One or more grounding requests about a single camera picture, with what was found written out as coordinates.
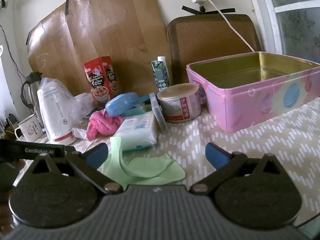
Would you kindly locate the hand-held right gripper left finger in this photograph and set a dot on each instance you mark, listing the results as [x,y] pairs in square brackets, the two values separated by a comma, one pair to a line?
[96,152]

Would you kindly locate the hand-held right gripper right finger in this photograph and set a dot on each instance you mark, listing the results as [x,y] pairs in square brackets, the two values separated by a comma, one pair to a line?
[216,156]

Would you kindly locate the pink fluffy cloth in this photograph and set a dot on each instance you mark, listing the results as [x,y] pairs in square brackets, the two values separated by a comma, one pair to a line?
[102,125]

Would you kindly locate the white tissue pack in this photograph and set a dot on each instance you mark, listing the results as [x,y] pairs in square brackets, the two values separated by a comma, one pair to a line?
[137,132]

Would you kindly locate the light green cloth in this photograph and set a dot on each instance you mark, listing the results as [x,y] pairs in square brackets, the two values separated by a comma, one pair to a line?
[150,167]

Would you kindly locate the pink tin box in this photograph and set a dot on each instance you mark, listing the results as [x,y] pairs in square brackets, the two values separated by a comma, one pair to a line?
[250,105]

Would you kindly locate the beige patterned tablecloth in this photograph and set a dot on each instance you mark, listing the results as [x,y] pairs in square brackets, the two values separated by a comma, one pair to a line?
[225,140]

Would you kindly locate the white enamel mug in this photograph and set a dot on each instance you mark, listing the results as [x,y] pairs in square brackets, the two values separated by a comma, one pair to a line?
[30,128]

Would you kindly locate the white crochet cloth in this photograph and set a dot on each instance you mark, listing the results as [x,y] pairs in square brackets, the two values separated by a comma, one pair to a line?
[78,132]

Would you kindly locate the bagged stack of white cups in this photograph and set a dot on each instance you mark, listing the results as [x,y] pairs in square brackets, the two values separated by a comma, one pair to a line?
[55,110]

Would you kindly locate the crumpled clear plastic bag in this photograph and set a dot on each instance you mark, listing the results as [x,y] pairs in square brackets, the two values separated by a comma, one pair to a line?
[83,101]

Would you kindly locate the blue plastic case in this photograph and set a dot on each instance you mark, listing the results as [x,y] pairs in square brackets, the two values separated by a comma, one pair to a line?
[120,105]

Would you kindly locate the teal tissue packet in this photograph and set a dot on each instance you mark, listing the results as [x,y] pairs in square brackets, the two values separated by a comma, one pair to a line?
[135,110]

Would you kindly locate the steel thermos jug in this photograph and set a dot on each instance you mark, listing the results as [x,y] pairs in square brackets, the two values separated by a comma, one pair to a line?
[32,90]

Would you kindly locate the round food can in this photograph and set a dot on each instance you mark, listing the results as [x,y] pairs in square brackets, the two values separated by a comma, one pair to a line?
[180,107]

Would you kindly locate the red snack tin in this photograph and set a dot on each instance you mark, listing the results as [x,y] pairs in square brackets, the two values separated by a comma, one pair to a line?
[100,80]

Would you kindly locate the clear plastic lid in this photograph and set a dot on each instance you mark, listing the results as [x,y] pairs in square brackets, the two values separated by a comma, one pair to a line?
[157,112]

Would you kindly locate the green drink carton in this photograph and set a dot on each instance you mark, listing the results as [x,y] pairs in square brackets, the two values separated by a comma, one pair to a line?
[161,75]

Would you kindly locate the wood pattern board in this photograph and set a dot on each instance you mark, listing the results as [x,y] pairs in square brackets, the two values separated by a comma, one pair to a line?
[112,30]

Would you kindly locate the black tape strip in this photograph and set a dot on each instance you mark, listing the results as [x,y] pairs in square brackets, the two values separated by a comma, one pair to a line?
[67,3]
[203,8]
[227,10]
[191,9]

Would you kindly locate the white framed window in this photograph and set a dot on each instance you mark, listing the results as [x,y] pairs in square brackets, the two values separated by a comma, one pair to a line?
[265,5]

